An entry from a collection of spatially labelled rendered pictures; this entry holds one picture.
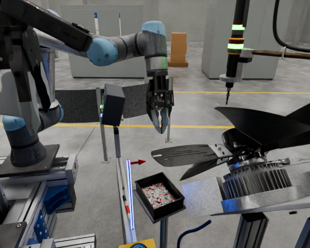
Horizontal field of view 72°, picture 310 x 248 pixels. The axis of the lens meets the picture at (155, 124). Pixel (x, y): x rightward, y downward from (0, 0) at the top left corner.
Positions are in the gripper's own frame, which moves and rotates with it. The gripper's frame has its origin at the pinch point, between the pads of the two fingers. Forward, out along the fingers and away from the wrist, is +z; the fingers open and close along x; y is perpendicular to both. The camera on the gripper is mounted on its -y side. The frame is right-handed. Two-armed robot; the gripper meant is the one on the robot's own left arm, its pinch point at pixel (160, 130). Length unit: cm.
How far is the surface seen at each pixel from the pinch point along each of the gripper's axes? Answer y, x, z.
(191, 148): -1.3, 11.4, 8.9
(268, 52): 19.5, 28.1, -21.5
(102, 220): -113, -36, 97
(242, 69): 13.4, 24.0, -18.0
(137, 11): -548, 83, -236
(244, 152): 5.2, 29.4, 11.3
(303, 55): 25.8, 32.9, -19.4
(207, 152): 2.2, 16.5, 10.0
